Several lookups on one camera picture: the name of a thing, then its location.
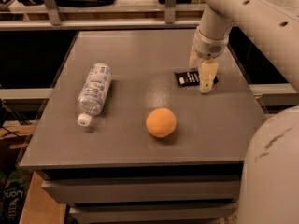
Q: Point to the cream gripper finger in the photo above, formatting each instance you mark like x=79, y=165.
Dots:
x=193, y=59
x=207, y=73

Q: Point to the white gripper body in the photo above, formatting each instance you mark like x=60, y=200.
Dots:
x=207, y=48

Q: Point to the black rxbar chocolate wrapper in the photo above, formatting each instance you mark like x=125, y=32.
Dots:
x=187, y=78

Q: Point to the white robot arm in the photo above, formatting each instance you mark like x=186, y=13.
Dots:
x=269, y=188

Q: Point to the orange fruit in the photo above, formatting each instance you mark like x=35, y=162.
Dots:
x=161, y=122

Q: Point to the grey drawer cabinet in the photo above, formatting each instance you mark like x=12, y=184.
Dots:
x=114, y=171

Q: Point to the clear plastic water bottle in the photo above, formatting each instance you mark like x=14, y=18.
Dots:
x=94, y=93

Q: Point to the cardboard box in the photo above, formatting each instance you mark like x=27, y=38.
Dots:
x=39, y=207

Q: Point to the metal shelf rail frame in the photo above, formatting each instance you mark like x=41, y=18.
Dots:
x=20, y=15

